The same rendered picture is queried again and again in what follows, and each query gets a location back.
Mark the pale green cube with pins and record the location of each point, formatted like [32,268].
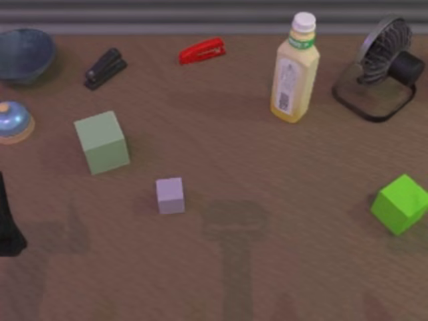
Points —
[102,142]

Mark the small lavender cube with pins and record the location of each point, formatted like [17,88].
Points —
[170,195]

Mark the bright green cube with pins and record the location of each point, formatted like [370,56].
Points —
[399,204]

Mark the blue service bell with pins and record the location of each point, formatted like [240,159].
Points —
[13,120]

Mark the dark blue bowl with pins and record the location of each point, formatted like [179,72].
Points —
[23,53]

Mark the black stapler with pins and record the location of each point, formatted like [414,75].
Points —
[105,68]

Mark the red stapler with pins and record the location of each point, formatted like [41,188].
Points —
[202,51]

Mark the yellow drink bottle white cap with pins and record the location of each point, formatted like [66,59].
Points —
[296,72]

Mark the black desk fan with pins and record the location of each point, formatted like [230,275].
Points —
[384,63]

